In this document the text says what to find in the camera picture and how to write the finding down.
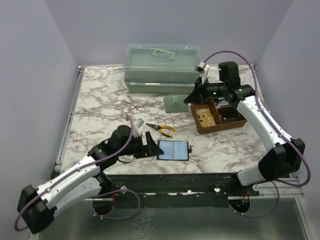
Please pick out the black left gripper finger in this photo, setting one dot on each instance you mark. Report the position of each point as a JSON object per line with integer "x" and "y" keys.
{"x": 150, "y": 142}
{"x": 151, "y": 151}

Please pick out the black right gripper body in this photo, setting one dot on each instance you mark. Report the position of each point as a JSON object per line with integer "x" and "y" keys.
{"x": 212, "y": 90}

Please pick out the yellow handled pliers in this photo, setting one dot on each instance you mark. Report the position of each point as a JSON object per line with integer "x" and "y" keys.
{"x": 160, "y": 129}

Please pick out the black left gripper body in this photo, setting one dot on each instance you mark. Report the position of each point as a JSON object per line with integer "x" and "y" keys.
{"x": 135, "y": 146}

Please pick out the brown woven organizer basket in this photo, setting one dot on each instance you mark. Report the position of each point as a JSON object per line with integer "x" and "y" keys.
{"x": 210, "y": 118}

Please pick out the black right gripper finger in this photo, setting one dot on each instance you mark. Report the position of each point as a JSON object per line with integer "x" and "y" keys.
{"x": 198, "y": 85}
{"x": 193, "y": 98}

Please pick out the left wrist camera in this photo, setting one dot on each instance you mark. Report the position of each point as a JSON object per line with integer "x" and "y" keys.
{"x": 137, "y": 127}

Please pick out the green plastic storage box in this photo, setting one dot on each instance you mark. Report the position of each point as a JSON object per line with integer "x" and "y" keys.
{"x": 161, "y": 68}

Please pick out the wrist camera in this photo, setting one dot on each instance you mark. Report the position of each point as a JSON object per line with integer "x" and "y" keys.
{"x": 137, "y": 127}
{"x": 203, "y": 69}

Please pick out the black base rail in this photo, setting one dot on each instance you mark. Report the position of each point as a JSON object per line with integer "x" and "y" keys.
{"x": 173, "y": 190}

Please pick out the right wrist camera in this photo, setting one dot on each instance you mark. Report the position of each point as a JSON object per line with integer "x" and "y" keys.
{"x": 203, "y": 69}

